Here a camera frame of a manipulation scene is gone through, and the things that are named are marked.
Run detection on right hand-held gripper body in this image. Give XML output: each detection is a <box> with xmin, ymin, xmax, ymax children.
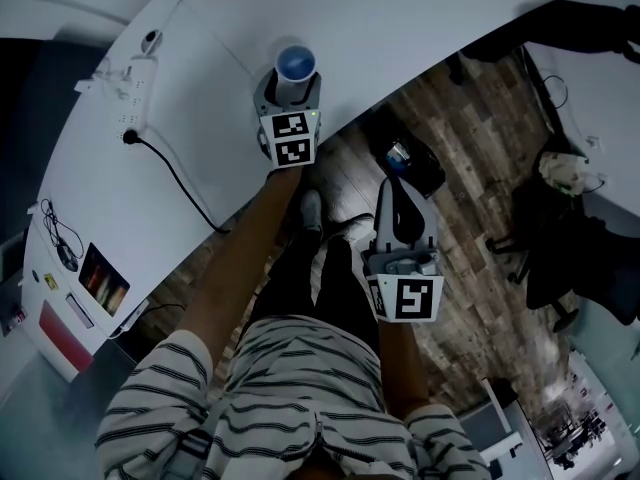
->
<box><xmin>360</xmin><ymin>246</ymin><xmax>446</xmax><ymax>323</ymax></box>

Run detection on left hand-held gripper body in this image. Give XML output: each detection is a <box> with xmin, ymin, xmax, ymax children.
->
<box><xmin>258</xmin><ymin>100</ymin><xmax>322</xmax><ymax>169</ymax></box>

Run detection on red plastic cup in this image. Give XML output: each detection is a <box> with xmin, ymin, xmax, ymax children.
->
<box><xmin>273</xmin><ymin>45</ymin><xmax>318</xmax><ymax>107</ymax></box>

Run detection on person's right forearm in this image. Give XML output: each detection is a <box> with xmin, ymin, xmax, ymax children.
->
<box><xmin>374</xmin><ymin>317</ymin><xmax>432</xmax><ymax>422</ymax></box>

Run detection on person's left forearm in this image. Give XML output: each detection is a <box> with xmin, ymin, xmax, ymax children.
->
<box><xmin>172</xmin><ymin>166</ymin><xmax>304</xmax><ymax>369</ymax></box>

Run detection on person's white shoe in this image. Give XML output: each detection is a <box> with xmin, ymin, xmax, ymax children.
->
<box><xmin>327</xmin><ymin>212</ymin><xmax>375</xmax><ymax>243</ymax></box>
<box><xmin>299</xmin><ymin>190</ymin><xmax>324</xmax><ymax>233</ymax></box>

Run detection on person's black trousers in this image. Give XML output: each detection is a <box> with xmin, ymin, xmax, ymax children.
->
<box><xmin>248</xmin><ymin>227</ymin><xmax>381</xmax><ymax>332</ymax></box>

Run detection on blue crumpled wrapper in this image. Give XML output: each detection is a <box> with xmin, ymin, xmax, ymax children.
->
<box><xmin>384</xmin><ymin>140</ymin><xmax>414</xmax><ymax>175</ymax></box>

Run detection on long white power strip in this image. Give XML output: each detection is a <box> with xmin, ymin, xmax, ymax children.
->
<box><xmin>74</xmin><ymin>55</ymin><xmax>159</xmax><ymax>145</ymax></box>

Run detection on person's striped shirt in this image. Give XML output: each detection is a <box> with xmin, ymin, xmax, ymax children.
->
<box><xmin>93</xmin><ymin>315</ymin><xmax>494</xmax><ymax>480</ymax></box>

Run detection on black mesh office chair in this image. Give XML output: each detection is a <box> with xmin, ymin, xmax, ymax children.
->
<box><xmin>483</xmin><ymin>177</ymin><xmax>640</xmax><ymax>334</ymax></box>

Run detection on white green printed bag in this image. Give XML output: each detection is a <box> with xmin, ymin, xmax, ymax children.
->
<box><xmin>538</xmin><ymin>150</ymin><xmax>592</xmax><ymax>199</ymax></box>

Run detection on frosted glass door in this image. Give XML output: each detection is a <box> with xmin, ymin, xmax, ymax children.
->
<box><xmin>567</xmin><ymin>295</ymin><xmax>640</xmax><ymax>419</ymax></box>

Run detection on dark gray desk divider panel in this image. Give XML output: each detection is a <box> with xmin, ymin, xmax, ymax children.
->
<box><xmin>0</xmin><ymin>37</ymin><xmax>109</xmax><ymax>249</ymax></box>

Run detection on black office chair with hanger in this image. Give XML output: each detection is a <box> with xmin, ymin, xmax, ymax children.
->
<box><xmin>449</xmin><ymin>0</ymin><xmax>640</xmax><ymax>87</ymax></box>

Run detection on white framed smartphone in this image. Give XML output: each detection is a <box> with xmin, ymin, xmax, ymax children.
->
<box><xmin>65</xmin><ymin>291</ymin><xmax>96</xmax><ymax>331</ymax></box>

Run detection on black power cable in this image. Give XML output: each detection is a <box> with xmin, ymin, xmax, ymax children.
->
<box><xmin>121</xmin><ymin>129</ymin><xmax>232</xmax><ymax>234</ymax></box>

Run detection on thin black looped cable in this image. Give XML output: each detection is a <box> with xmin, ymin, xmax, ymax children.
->
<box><xmin>542</xmin><ymin>73</ymin><xmax>570</xmax><ymax>115</ymax></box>

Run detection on black wired mouse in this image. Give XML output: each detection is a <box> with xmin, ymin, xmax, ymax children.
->
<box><xmin>39</xmin><ymin>197</ymin><xmax>84</xmax><ymax>273</ymax></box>

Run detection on gray harness strap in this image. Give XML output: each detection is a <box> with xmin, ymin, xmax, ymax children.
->
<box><xmin>169</xmin><ymin>392</ymin><xmax>236</xmax><ymax>480</ymax></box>

